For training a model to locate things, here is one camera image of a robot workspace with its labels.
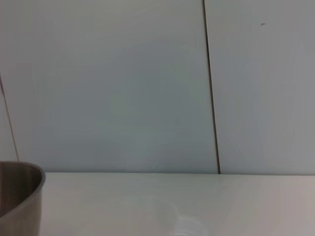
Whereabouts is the large stainless steel bowl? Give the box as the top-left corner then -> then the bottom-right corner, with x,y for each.
0,161 -> 47,236

